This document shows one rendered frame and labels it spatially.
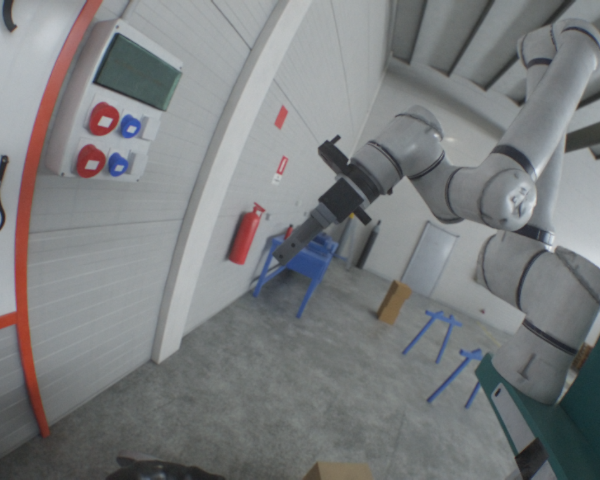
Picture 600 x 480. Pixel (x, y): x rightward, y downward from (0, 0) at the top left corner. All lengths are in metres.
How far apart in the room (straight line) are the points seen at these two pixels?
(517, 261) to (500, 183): 0.32
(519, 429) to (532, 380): 0.11
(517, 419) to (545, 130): 0.46
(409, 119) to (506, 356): 0.48
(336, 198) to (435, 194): 0.18
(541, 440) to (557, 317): 0.23
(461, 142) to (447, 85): 1.98
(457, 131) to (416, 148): 9.21
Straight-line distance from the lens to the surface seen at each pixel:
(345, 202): 0.42
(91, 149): 0.96
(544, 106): 0.54
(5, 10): 0.93
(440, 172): 0.51
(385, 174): 0.46
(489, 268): 0.73
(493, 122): 10.34
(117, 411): 2.04
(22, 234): 1.12
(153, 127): 1.14
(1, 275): 1.17
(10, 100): 0.99
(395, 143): 0.47
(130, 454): 1.34
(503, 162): 0.44
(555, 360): 0.62
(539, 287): 0.63
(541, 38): 0.88
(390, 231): 8.86
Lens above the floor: 1.64
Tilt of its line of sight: 10 degrees down
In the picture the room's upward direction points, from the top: 22 degrees clockwise
